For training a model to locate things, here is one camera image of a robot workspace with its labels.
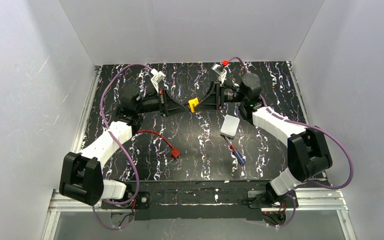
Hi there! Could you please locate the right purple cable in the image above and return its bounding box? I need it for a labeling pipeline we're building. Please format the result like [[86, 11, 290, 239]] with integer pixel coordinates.
[[229, 56, 355, 229]]

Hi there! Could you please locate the white rectangular box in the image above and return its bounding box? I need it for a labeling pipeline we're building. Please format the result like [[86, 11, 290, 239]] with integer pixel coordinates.
[[220, 115, 240, 138]]

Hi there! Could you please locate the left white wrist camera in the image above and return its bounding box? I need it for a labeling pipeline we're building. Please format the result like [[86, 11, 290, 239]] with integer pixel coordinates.
[[150, 68, 166, 92]]

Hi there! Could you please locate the yellow padlock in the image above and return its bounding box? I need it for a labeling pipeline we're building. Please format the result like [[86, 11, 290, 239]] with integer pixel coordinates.
[[188, 97, 200, 113]]

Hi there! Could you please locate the aluminium frame rail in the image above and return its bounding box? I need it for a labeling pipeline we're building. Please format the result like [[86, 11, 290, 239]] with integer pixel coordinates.
[[41, 66, 102, 240]]

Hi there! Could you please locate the blue red screwdriver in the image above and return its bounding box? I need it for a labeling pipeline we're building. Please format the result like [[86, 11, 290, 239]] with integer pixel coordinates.
[[224, 136, 246, 166]]

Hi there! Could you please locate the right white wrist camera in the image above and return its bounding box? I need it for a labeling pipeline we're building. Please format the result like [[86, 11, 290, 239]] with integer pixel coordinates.
[[211, 60, 230, 85]]

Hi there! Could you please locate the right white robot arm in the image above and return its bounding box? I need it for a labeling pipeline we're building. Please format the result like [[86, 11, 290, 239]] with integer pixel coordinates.
[[188, 73, 333, 204]]

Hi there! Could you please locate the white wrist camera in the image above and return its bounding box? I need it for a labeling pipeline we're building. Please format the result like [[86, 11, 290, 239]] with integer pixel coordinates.
[[211, 60, 230, 85], [150, 68, 166, 92]]

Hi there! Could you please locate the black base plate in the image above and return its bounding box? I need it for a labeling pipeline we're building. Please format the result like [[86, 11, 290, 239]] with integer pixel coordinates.
[[102, 180, 299, 223]]

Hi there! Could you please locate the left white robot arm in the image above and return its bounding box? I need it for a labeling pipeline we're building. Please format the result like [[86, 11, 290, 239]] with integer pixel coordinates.
[[59, 83, 190, 206]]

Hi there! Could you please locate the red cable tie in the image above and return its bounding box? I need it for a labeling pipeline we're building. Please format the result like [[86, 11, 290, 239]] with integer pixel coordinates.
[[136, 130, 181, 159]]

